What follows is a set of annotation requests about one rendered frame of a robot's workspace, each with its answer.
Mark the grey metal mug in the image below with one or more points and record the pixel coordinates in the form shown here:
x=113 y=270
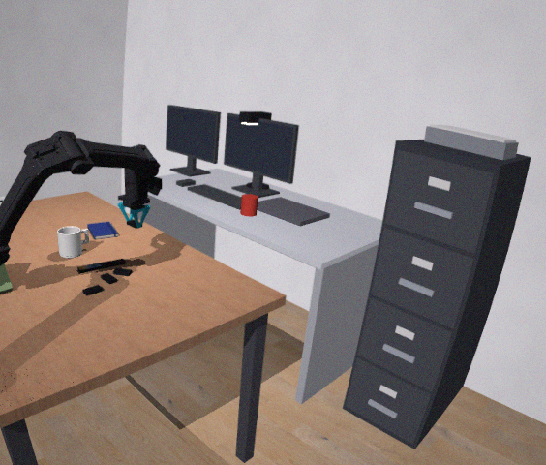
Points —
x=69 y=241

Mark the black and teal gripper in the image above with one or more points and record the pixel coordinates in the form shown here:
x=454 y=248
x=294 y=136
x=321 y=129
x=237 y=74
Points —
x=131 y=200

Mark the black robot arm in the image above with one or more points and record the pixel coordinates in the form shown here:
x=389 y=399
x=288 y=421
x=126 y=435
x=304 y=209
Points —
x=61 y=153

